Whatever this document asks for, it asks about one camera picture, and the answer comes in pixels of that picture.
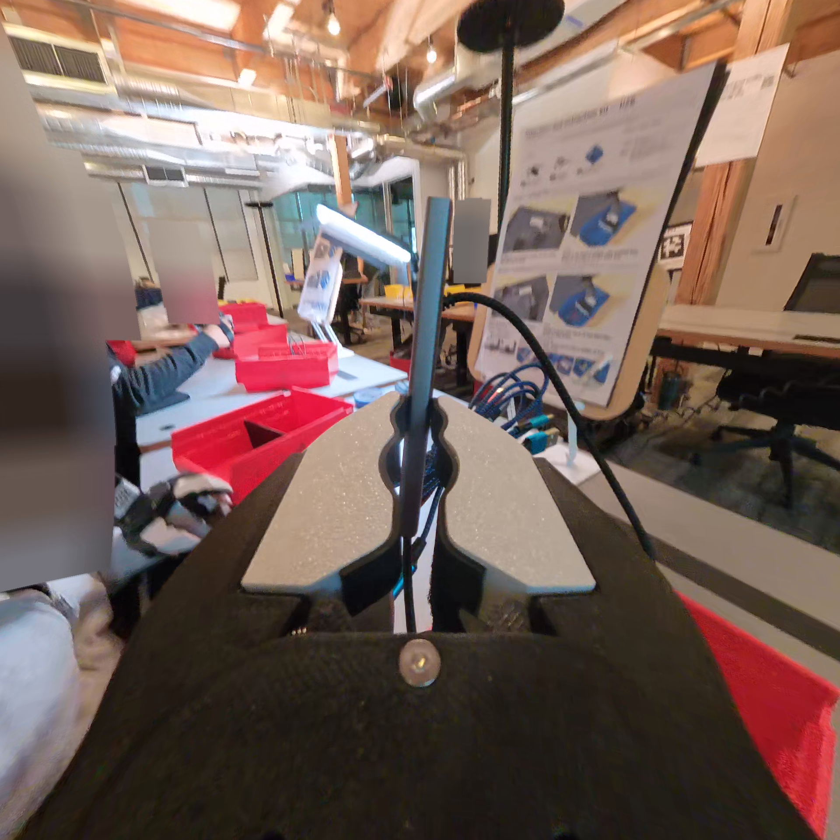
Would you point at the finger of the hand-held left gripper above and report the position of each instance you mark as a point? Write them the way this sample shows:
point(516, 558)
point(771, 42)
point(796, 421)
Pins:
point(200, 492)
point(174, 538)

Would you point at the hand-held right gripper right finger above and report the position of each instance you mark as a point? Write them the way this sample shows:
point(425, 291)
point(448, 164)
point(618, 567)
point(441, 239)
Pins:
point(512, 518)

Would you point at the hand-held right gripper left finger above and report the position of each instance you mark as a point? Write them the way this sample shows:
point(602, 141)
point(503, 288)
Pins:
point(315, 512)

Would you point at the red plastic bin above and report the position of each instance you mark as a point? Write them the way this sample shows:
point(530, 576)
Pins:
point(774, 709)
point(246, 315)
point(256, 341)
point(216, 453)
point(289, 374)

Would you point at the grey usb hub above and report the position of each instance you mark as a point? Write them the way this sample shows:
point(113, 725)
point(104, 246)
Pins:
point(430, 295)

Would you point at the person's left forearm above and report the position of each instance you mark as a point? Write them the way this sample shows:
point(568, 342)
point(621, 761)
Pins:
point(39, 656)

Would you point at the white board stand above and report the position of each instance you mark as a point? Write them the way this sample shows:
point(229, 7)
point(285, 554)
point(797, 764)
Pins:
point(576, 453)
point(325, 331)

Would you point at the blue tape roll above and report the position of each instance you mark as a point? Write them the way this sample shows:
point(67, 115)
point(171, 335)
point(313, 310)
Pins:
point(369, 397)

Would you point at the wooden desk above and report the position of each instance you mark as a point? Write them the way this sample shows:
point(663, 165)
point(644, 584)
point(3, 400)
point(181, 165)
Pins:
point(722, 328)
point(380, 307)

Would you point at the yellow plastic bin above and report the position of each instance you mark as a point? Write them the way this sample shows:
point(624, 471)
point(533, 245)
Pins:
point(466, 289)
point(397, 292)

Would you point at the instruction poster board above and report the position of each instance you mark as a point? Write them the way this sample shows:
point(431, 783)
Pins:
point(590, 262)
point(321, 275)

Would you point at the white led panel light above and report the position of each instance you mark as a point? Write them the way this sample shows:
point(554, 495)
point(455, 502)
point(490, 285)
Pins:
point(367, 236)

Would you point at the black office chair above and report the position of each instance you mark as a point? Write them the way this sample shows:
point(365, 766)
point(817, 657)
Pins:
point(781, 400)

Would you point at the black round floor lamp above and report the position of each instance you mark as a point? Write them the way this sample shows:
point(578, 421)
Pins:
point(262, 205)
point(512, 23)

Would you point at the black white marker tag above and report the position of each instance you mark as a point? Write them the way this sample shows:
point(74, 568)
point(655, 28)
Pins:
point(676, 246)

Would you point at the white paper sign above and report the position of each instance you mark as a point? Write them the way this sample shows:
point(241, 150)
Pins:
point(741, 105)

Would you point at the wooden post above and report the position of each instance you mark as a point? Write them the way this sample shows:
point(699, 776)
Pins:
point(715, 229)

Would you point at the white wall switch plate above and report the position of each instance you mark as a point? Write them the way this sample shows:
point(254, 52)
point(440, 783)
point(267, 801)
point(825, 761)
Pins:
point(774, 226)

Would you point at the silver air duct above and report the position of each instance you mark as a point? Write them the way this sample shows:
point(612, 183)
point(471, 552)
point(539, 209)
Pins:
point(436, 85)

